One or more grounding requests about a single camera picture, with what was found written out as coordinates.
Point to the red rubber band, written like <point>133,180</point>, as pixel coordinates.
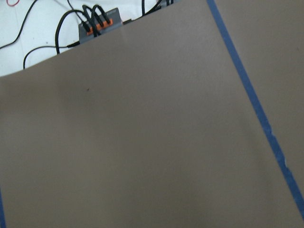
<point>12,3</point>

